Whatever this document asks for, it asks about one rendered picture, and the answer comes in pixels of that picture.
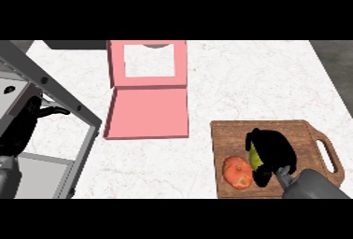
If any grey metal rack frame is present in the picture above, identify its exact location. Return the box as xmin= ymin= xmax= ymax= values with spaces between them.
xmin=0 ymin=40 xmax=103 ymax=200

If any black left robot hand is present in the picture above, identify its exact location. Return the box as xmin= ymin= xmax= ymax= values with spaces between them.
xmin=0 ymin=95 xmax=72 ymax=158

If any yellow-green pear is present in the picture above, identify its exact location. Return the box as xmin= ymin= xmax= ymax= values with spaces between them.
xmin=247 ymin=142 xmax=264 ymax=173

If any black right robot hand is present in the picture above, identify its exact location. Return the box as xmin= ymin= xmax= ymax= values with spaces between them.
xmin=243 ymin=127 xmax=299 ymax=189

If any orange pumpkin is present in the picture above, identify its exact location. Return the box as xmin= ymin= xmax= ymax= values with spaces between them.
xmin=221 ymin=155 xmax=255 ymax=190

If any dark grey appliance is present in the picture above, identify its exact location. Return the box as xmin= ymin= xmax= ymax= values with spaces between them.
xmin=42 ymin=40 xmax=109 ymax=50

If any pink open cardboard box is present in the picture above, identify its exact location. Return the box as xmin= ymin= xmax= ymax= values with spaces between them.
xmin=101 ymin=40 xmax=190 ymax=141

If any brown wooden cutting board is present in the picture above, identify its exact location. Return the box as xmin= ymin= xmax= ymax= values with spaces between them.
xmin=209 ymin=119 xmax=345 ymax=200

